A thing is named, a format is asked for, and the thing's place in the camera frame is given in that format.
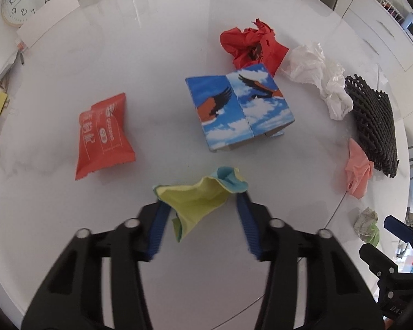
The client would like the orange snack packet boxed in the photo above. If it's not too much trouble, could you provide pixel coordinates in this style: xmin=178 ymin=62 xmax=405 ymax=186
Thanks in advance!
xmin=75 ymin=92 xmax=136 ymax=181

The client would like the yellow binder clip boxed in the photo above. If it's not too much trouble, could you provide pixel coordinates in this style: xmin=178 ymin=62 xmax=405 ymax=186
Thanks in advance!
xmin=0 ymin=87 xmax=11 ymax=116

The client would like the black foam net sleeve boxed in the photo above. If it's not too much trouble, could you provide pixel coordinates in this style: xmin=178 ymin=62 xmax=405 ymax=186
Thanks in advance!
xmin=344 ymin=74 xmax=399 ymax=178

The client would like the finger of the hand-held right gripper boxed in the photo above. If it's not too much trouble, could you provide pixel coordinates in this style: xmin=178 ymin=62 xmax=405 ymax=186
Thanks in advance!
xmin=383 ymin=215 xmax=413 ymax=258
xmin=359 ymin=243 xmax=400 ymax=278

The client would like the white paper sheet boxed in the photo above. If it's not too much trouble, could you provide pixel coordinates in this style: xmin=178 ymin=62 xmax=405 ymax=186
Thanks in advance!
xmin=0 ymin=50 xmax=21 ymax=90

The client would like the green crumpled paper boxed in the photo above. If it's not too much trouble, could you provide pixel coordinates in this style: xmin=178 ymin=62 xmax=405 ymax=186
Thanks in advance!
xmin=353 ymin=207 xmax=380 ymax=247

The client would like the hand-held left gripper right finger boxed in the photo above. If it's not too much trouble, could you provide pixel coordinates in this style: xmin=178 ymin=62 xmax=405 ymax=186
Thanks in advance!
xmin=236 ymin=191 xmax=388 ymax=330

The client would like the white plastic bag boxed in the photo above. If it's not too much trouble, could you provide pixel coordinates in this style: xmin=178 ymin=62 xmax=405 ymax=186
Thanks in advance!
xmin=279 ymin=43 xmax=354 ymax=121

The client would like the blue eagle print box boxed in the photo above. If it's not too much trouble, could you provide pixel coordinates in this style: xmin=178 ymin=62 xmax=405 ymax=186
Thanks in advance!
xmin=185 ymin=63 xmax=295 ymax=153

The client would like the white spice rack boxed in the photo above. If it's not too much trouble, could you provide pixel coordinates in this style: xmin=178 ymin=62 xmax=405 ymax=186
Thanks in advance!
xmin=379 ymin=0 xmax=405 ymax=21

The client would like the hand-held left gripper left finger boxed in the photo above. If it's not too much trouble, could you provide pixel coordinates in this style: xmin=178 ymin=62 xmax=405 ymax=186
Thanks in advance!
xmin=21 ymin=202 xmax=173 ymax=330

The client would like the red paper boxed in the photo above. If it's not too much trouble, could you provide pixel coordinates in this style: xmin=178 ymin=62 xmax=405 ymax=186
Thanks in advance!
xmin=220 ymin=18 xmax=290 ymax=78

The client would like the white folded card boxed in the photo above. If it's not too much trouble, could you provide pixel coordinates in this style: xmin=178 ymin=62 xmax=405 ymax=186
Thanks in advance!
xmin=17 ymin=0 xmax=80 ymax=48

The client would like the white drawer cabinet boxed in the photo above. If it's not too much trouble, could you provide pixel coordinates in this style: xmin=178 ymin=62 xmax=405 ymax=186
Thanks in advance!
xmin=341 ymin=0 xmax=413 ymax=73

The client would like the yellow paper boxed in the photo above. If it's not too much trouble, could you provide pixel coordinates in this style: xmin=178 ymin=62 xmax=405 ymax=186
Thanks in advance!
xmin=152 ymin=166 xmax=249 ymax=243

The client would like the pink crumpled paper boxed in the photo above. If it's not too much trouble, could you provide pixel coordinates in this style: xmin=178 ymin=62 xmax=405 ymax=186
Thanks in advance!
xmin=344 ymin=138 xmax=373 ymax=200

